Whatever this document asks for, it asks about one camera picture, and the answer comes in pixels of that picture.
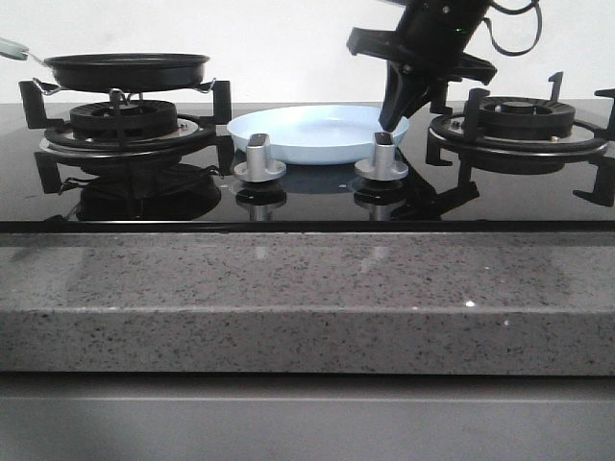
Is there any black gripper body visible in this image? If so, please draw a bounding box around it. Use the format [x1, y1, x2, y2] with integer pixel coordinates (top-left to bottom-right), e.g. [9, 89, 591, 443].
[347, 1, 497, 84]

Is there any grey cabinet drawer front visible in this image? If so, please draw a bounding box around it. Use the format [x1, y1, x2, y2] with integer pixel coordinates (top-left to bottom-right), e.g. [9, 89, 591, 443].
[1, 374, 614, 460]

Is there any silver stove knob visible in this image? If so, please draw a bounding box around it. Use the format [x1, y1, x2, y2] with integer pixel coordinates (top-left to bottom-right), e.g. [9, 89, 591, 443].
[355, 132, 409, 182]
[233, 133, 286, 183]

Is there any light blue plate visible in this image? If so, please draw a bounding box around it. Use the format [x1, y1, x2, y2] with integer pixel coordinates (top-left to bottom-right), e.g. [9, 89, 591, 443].
[227, 105, 381, 165]

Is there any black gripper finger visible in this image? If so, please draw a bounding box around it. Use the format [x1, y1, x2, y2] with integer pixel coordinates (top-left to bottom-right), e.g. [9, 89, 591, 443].
[403, 73, 450, 118]
[379, 61, 417, 131]

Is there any silver left stove knob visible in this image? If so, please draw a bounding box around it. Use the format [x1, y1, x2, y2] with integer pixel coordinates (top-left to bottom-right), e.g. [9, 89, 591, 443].
[233, 133, 286, 183]

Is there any black glass gas hob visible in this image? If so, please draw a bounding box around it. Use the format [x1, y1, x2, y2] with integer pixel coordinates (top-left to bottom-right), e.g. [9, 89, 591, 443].
[1, 104, 614, 233]

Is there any right black burner grate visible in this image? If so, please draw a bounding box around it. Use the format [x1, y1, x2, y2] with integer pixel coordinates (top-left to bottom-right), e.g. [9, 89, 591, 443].
[426, 72, 614, 206]

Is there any silver right stove knob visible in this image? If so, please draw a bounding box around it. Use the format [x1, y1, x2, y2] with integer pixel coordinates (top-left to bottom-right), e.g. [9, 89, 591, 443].
[355, 132, 409, 182]

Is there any black burner grate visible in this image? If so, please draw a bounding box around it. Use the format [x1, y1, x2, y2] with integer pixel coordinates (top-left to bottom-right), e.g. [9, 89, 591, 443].
[19, 79, 232, 165]
[426, 72, 614, 206]

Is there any left black burner grate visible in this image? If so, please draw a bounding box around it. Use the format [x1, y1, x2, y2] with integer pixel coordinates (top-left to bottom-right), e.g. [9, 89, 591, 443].
[19, 79, 232, 165]

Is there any black frying pan green handle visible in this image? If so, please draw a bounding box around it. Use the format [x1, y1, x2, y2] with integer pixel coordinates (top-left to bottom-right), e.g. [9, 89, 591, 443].
[0, 36, 212, 92]

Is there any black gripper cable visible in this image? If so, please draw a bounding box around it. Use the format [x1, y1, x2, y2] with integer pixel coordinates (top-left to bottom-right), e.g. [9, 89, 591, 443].
[482, 0, 547, 57]

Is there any wire pan support ring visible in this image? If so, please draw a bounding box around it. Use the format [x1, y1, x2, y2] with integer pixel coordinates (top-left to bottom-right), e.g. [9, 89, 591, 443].
[32, 76, 218, 108]

